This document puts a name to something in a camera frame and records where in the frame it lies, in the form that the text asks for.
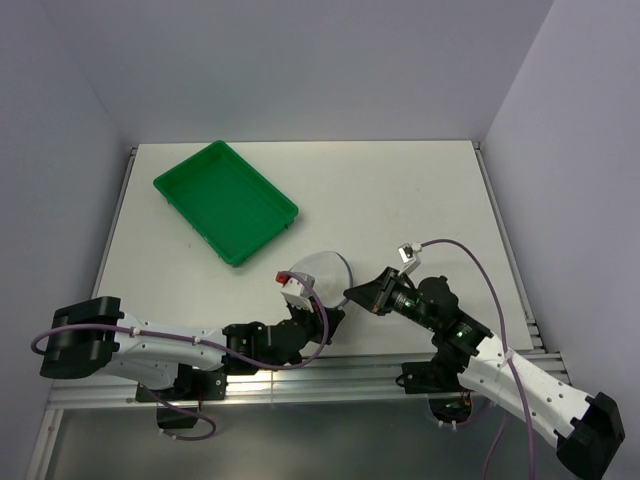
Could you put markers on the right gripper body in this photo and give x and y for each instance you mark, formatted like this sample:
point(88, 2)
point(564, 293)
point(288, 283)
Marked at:
point(405, 305)

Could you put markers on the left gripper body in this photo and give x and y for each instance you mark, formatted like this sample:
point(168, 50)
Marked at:
point(311, 319)

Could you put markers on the white mesh laundry bag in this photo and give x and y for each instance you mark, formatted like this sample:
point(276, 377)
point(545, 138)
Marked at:
point(332, 275)

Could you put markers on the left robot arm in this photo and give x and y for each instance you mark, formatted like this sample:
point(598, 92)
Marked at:
point(96, 337)

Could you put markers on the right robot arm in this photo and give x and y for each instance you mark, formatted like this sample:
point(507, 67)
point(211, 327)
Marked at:
point(585, 430)

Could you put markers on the green plastic tray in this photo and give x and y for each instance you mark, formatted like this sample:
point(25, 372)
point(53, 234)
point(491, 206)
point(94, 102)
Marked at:
point(230, 204)

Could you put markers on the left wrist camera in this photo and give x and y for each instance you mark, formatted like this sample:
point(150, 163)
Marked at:
point(294, 291)

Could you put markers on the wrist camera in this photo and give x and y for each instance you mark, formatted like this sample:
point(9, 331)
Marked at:
point(409, 253)
point(294, 291)

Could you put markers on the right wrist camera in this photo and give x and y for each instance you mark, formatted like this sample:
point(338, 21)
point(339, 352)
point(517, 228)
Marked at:
point(409, 253)

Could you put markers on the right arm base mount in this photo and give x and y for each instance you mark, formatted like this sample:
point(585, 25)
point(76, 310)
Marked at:
point(429, 377)

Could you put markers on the aluminium frame rail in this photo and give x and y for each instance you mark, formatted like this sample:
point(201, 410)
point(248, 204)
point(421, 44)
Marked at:
point(332, 379)

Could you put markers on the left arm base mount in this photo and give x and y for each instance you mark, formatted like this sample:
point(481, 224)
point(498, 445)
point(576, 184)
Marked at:
point(190, 385)

